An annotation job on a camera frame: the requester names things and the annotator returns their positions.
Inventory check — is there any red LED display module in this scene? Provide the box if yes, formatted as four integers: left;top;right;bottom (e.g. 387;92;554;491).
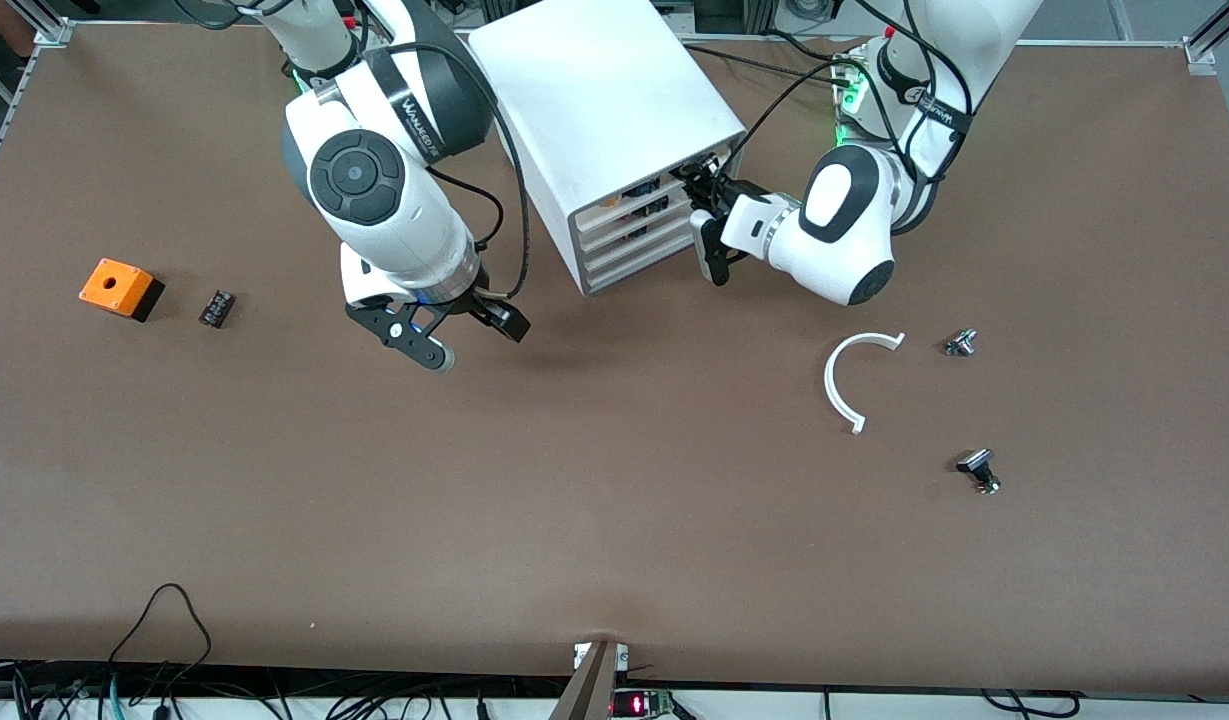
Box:
612;690;675;719

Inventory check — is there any black looped table cable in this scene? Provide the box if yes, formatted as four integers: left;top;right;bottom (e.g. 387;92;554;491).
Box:
107;583;213;691

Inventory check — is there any orange box with black base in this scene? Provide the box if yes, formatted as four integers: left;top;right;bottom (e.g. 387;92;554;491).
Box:
78;258;166;323

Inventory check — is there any brown camera mount bracket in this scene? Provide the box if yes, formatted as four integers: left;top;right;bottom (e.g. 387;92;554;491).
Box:
549;640;627;720

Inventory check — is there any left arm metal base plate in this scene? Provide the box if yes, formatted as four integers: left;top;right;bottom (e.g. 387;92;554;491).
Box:
832;45;941;154

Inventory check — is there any white curved plastic arc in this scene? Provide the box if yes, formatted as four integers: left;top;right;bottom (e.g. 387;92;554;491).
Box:
824;331;907;435

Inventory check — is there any black-headed metal fitting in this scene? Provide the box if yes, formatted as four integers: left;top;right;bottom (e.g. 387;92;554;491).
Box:
956;448;1003;496

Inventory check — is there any black cable behind cabinet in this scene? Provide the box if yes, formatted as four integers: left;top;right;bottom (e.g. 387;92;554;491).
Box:
682;42;847;85

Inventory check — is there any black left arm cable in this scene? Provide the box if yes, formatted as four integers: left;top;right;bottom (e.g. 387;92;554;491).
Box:
709;55;975;201

